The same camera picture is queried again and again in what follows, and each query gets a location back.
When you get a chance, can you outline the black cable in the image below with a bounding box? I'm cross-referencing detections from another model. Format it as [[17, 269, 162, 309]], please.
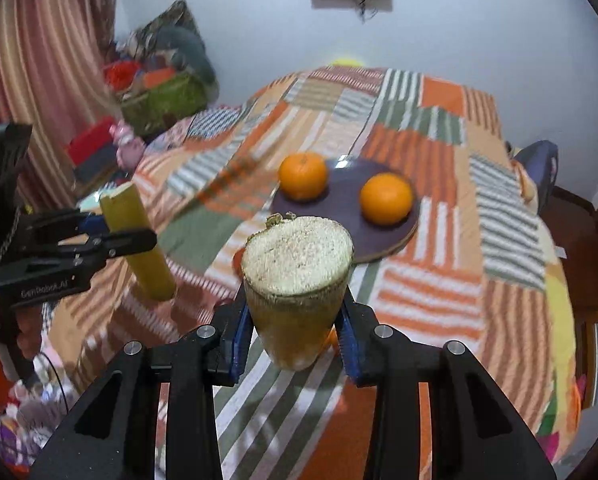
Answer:
[[351, 0, 380, 22]]

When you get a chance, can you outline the red box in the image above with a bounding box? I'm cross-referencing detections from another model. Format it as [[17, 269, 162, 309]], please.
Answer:
[[66, 116, 120, 167]]

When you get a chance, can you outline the dark purple round plate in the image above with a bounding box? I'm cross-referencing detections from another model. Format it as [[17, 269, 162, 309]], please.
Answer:
[[270, 156, 422, 265]]

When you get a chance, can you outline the blue bag beside bed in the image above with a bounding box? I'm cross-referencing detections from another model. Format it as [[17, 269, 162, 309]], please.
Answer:
[[511, 140, 560, 213]]

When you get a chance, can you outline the orange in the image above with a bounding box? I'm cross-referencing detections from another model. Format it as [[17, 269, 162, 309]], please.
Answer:
[[278, 152, 328, 202], [359, 172, 414, 226]]

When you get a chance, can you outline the striped orange curtain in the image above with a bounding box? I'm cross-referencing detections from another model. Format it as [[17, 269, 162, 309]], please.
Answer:
[[0, 0, 126, 213]]

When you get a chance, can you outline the pink toy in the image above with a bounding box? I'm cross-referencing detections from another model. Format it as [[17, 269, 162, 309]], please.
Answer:
[[109, 120, 148, 169]]

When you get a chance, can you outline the thin yellow sugarcane piece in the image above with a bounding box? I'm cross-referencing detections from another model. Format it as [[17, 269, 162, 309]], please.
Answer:
[[99, 182, 178, 303]]

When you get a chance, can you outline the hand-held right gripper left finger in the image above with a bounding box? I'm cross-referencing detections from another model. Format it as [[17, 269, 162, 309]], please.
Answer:
[[29, 286, 254, 480]]

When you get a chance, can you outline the thick sugarcane piece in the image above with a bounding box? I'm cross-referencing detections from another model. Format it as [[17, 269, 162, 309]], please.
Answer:
[[241, 214, 355, 372]]

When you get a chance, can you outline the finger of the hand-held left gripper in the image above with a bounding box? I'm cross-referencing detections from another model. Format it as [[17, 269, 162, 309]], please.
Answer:
[[54, 228, 158, 271], [23, 208, 107, 247]]

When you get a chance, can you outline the pile of clothes and bags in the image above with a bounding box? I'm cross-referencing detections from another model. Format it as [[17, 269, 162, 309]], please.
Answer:
[[128, 0, 218, 88]]

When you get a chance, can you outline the striped patchwork blanket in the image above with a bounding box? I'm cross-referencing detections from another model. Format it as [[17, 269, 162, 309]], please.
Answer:
[[44, 64, 582, 480]]

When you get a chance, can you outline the person's left hand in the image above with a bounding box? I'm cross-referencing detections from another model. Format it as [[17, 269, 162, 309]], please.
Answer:
[[16, 304, 48, 358]]

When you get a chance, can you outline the wooden furniture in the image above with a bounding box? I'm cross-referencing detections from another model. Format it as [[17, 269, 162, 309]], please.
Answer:
[[538, 170, 598, 413]]

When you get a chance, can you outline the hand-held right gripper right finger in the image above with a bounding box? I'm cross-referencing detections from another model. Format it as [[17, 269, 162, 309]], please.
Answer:
[[335, 286, 557, 480]]

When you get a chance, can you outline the green bag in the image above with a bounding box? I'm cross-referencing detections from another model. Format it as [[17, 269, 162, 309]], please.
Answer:
[[120, 72, 210, 137]]

